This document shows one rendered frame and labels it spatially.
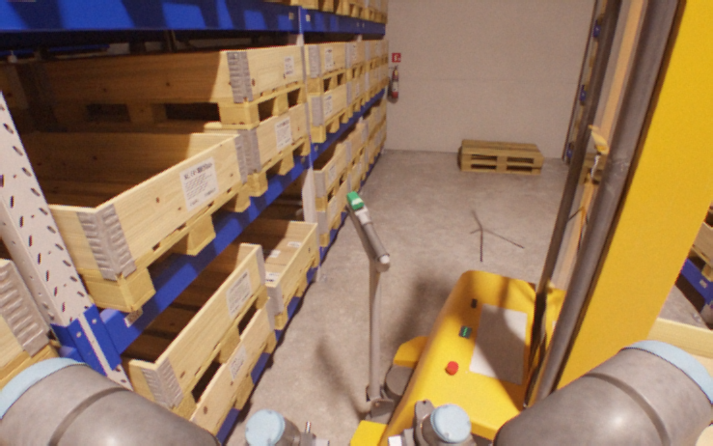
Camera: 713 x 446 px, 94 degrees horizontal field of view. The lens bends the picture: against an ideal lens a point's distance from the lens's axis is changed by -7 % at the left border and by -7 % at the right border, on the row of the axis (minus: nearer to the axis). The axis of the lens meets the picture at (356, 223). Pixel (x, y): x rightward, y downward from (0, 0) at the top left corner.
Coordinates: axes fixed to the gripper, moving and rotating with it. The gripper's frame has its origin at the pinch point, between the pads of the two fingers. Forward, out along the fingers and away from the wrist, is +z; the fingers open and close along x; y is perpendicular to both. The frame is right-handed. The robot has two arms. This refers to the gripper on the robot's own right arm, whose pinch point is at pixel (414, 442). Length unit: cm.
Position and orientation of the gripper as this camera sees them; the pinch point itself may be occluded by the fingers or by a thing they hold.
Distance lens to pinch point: 131.6
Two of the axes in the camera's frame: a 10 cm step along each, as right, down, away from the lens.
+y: 1.3, 7.7, -6.2
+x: 9.8, 0.0, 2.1
